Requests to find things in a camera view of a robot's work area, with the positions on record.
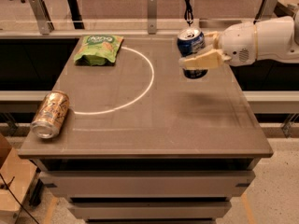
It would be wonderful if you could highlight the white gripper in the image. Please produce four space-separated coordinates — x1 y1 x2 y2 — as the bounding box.
178 22 256 70

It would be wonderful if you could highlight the blue pepsi can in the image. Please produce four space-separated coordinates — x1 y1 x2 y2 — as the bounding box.
177 27 207 79

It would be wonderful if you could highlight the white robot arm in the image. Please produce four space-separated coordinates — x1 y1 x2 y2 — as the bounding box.
179 15 299 70

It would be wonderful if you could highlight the gold soda can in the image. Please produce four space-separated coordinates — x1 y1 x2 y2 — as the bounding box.
30 91 69 139

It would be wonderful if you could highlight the green chip bag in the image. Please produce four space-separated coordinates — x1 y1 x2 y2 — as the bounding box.
74 35 123 66

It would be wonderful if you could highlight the black desk leg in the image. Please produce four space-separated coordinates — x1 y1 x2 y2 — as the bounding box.
67 0 84 29

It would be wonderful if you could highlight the grey table drawer cabinet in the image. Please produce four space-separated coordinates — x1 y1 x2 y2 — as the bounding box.
40 170 255 223

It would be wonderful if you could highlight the cardboard box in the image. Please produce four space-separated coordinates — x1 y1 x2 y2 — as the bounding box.
0 134 36 224

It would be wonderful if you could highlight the black hanging cable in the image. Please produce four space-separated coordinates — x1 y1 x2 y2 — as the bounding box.
182 0 194 29

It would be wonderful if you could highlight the right metal rail bracket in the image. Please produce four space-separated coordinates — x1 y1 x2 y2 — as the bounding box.
255 0 278 22

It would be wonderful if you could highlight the metal rail bracket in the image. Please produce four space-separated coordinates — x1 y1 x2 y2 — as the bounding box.
147 0 157 35
28 0 54 35
255 0 278 22

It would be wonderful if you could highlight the middle metal rail bracket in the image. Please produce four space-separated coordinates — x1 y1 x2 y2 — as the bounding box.
147 0 157 35

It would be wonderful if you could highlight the left metal rail bracket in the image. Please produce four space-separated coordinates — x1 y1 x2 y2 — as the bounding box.
28 0 54 35

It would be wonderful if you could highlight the metal guard rail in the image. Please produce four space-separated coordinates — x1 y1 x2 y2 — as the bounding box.
0 28 225 39

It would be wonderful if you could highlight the black floor cable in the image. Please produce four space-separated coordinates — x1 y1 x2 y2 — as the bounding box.
0 173 41 224

